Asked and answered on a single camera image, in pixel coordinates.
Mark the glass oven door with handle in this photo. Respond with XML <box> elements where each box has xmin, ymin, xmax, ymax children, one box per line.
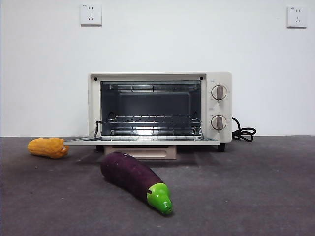
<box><xmin>63</xmin><ymin>137</ymin><xmax>221</xmax><ymax>160</ymax></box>

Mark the cream Toshiba toaster oven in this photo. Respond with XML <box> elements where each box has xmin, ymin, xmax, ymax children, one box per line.
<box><xmin>88</xmin><ymin>71</ymin><xmax>233</xmax><ymax>153</ymax></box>

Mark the round timer knob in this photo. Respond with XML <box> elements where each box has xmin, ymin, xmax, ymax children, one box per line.
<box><xmin>210</xmin><ymin>114</ymin><xmax>228</xmax><ymax>131</ymax></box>

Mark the purple toy eggplant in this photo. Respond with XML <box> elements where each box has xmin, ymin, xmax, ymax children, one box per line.
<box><xmin>100</xmin><ymin>151</ymin><xmax>173</xmax><ymax>217</ymax></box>

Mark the round temperature knob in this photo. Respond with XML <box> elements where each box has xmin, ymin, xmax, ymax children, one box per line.
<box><xmin>211</xmin><ymin>85</ymin><xmax>228</xmax><ymax>101</ymax></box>

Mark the yellow toy corn cob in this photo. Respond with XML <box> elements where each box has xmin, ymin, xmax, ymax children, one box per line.
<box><xmin>27</xmin><ymin>137</ymin><xmax>70</xmax><ymax>160</ymax></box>

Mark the metal wire oven rack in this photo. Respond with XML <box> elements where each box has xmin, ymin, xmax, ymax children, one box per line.
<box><xmin>94</xmin><ymin>115</ymin><xmax>204</xmax><ymax>142</ymax></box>

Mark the black oven power cable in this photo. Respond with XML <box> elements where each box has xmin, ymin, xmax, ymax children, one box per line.
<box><xmin>231</xmin><ymin>117</ymin><xmax>257</xmax><ymax>144</ymax></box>

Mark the white wall socket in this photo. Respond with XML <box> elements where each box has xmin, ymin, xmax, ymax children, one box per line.
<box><xmin>80</xmin><ymin>3</ymin><xmax>102</xmax><ymax>27</ymax></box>
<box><xmin>286</xmin><ymin>6</ymin><xmax>308</xmax><ymax>29</ymax></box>

